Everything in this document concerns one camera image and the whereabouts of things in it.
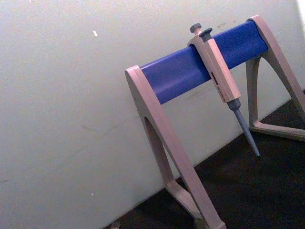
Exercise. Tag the beige stand with blue bar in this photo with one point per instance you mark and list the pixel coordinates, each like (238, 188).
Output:
(176, 74)

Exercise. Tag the beige pipette with grey tip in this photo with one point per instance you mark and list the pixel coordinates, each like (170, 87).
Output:
(220, 71)

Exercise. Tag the black table cloth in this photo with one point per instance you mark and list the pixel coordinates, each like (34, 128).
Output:
(250, 186)

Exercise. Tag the plain pale wall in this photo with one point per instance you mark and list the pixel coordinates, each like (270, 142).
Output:
(64, 100)

